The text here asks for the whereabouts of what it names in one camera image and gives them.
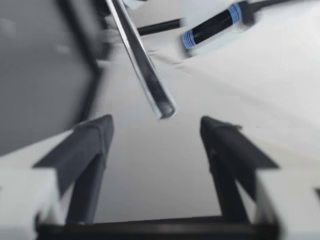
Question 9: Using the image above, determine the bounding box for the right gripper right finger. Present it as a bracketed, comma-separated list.
[199, 115, 320, 240]

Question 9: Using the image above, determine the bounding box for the silver metal fork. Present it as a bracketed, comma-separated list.
[104, 0, 178, 120]

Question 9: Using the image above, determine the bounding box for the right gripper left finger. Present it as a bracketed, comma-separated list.
[0, 114, 115, 240]

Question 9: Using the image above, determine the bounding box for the black device with blue stripes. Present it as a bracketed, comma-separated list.
[179, 1, 256, 58]

